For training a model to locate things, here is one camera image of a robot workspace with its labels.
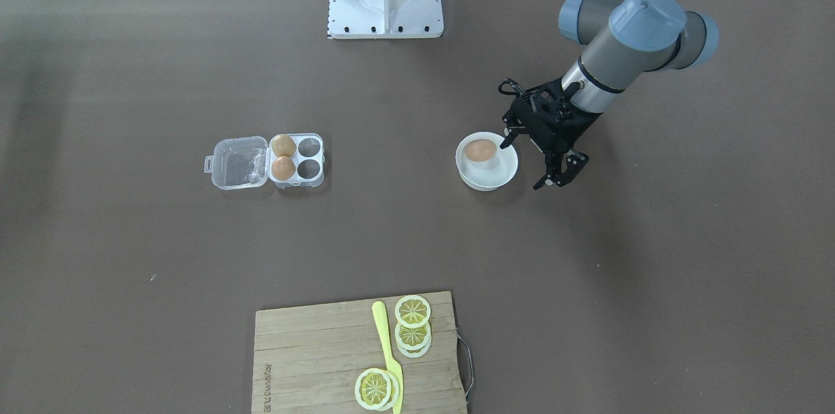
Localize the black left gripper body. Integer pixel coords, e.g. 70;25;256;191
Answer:
501;78;600;153

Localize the clear plastic egg box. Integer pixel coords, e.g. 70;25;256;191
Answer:
203;134;325;190

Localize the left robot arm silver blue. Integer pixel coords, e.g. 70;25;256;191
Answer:
498;0;720;189

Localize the light brown egg in box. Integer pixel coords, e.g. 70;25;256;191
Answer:
269;156;296;182

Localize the white round bowl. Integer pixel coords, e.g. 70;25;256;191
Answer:
455;132;519;192

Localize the yellow plastic knife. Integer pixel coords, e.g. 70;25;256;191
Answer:
372;301;405;414

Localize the lemon slice mid board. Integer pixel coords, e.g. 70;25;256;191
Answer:
354;368;401;411

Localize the wooden cutting board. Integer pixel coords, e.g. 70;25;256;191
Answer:
250;290;468;413

